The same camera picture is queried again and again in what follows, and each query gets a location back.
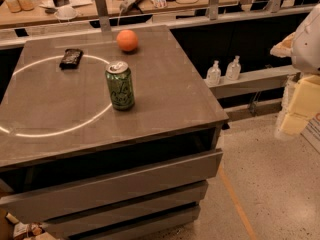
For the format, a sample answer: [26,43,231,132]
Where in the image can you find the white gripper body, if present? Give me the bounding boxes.
[291,4,320,74]

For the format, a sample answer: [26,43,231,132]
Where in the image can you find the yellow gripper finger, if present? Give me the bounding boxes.
[270,33,295,58]
[274,75,320,140]

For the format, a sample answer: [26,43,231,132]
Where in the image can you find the green soda can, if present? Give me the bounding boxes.
[105,61,135,111]

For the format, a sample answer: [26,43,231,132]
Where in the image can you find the cardboard box with print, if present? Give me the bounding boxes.
[302,113,320,153]

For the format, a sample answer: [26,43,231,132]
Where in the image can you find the clear sanitizer bottle right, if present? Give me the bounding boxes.
[226,55,241,81]

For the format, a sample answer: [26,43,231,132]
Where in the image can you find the clear sanitizer bottle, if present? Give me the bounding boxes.
[206,60,221,85]
[226,55,241,81]

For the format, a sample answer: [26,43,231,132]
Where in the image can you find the clear sanitizer bottle left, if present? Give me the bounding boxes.
[206,60,221,85]

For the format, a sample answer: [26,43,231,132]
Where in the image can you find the orange fruit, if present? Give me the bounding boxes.
[116,30,138,52]

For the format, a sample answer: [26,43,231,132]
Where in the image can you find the black snack packet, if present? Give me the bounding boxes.
[59,49,83,70]

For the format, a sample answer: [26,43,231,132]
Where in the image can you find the white face mask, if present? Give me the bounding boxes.
[54,6,78,21]

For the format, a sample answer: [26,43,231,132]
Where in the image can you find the orange liquid jar left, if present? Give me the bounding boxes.
[4,0,21,13]

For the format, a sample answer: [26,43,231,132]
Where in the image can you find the grey metal post middle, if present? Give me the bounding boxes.
[206,0,219,20]

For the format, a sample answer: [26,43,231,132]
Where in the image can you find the grey metal post left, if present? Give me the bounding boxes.
[95,0,111,32]

